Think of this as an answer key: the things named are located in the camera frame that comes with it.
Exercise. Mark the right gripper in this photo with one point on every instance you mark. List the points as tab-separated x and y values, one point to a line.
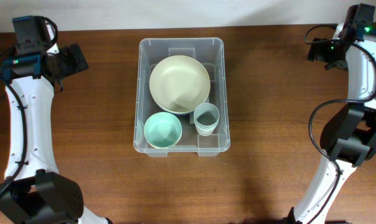
320	55

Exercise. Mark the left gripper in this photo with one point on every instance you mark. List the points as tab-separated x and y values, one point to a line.
75	66

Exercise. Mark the cream bowl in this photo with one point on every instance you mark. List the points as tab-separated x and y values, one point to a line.
179	95
180	68

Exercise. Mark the mint green small bowl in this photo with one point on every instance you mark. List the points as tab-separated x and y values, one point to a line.
163	118

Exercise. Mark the grey cup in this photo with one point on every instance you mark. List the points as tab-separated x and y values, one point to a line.
206	115

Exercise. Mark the mint green cup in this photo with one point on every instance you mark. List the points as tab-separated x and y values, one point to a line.
203	128

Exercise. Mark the cream cup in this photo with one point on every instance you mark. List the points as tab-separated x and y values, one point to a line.
204	132

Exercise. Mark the yellow small bowl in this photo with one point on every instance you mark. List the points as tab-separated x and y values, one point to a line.
162	135

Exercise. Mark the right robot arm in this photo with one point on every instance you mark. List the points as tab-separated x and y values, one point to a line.
349	138

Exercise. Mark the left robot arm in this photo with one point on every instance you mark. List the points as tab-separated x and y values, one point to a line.
33	191

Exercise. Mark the clear plastic storage bin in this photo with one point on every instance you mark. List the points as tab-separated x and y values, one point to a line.
209	52

